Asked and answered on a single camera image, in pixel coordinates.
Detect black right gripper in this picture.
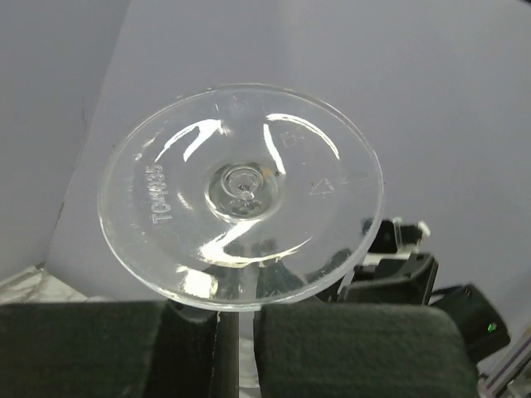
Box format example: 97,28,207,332
339,218,438,305

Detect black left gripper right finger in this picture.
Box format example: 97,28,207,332
252,265,480,398

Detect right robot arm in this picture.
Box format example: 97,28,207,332
338,218,510,363

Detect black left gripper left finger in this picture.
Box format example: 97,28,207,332
1,301,238,397

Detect clear champagne flute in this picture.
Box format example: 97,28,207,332
97,84,385,390

